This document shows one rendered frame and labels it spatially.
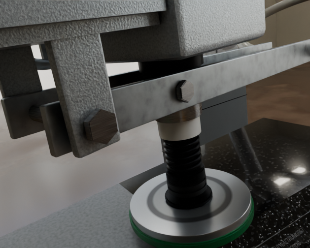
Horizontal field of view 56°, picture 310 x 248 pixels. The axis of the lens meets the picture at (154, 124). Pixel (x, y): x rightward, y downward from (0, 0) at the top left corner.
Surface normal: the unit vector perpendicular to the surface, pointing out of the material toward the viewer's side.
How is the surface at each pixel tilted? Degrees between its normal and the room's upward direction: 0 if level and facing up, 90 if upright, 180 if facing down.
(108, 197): 0
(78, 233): 0
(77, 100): 90
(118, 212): 0
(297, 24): 90
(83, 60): 90
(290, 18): 90
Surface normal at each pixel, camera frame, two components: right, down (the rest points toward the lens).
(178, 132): -0.11, 0.32
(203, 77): 0.69, 0.11
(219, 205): -0.15, -0.94
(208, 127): 0.51, 0.18
